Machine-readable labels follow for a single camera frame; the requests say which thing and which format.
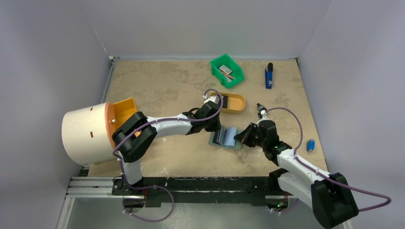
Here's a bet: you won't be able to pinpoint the tan oval tray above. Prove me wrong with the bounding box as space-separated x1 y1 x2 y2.
208 92 245 114

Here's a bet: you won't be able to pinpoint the blue black lighter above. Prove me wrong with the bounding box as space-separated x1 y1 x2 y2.
265 62 273 89

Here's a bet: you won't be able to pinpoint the teal card holder wallet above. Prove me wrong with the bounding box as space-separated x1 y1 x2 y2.
208 126 242 150

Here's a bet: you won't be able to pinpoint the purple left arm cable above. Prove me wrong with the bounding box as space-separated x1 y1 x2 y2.
112 89 224 223

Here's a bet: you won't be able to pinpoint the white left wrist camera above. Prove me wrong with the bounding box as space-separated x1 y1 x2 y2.
204 95 220 104

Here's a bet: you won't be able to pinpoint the orange drawer tray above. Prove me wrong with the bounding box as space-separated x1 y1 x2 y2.
105 97 137 148

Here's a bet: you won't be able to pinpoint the small blue object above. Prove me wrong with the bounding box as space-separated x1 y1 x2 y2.
306 139 315 152

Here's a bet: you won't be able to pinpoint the aluminium frame rail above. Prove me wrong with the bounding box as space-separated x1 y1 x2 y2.
65 177 123 198

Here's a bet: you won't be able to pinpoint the white cylinder drum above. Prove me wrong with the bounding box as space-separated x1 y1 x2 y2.
61 103 115 165

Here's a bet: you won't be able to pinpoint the black grey knob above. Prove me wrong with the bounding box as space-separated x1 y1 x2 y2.
256 103 267 119

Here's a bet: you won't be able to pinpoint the green plastic bin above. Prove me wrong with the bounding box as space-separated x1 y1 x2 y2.
210 54 245 89

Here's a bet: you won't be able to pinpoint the small items in bin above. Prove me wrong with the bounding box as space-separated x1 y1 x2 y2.
218 65 235 82

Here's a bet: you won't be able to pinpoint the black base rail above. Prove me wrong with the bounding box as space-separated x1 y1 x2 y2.
112 177 295 210

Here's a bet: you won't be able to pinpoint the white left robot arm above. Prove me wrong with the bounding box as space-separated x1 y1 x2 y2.
112 100 222 195

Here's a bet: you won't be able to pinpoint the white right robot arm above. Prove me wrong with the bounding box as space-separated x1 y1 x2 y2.
234 120 359 229

